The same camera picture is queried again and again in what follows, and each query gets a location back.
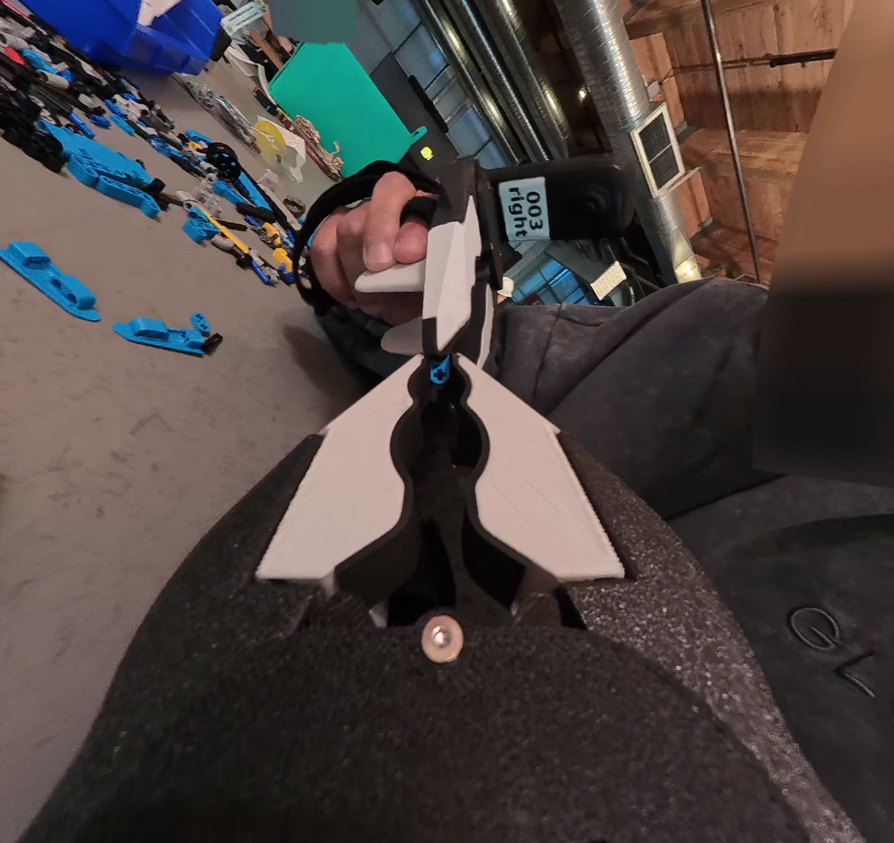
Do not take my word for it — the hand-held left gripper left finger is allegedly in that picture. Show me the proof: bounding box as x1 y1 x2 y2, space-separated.
257 356 441 627

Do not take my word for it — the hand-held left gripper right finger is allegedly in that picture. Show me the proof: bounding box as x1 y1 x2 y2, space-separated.
450 357 624 617

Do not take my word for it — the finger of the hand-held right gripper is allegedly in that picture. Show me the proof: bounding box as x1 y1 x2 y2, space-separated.
421 196 486 357

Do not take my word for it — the blue angled panel piece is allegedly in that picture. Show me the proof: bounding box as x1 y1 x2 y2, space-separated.
112 317 210 357
0 241 102 322

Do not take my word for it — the pile of small building pieces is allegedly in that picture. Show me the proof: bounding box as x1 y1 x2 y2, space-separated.
0 0 308 285

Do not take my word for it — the person's right forearm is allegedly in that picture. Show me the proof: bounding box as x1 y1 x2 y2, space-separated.
489 281 769 453

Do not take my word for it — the person's right hand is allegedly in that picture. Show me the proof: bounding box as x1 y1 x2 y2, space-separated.
307 171 437 327

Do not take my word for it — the white air vent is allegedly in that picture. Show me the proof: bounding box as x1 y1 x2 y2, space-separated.
632 103 689 195

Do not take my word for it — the black spoked wheel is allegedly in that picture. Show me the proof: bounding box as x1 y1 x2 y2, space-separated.
203 141 243 184

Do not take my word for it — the person's dark grey jacket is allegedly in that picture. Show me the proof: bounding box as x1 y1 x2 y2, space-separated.
545 277 894 843

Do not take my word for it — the blue plastic bin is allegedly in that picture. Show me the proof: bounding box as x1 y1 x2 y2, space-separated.
0 0 223 77

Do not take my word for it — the silver ventilation duct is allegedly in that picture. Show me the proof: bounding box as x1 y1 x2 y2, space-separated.
538 0 699 278

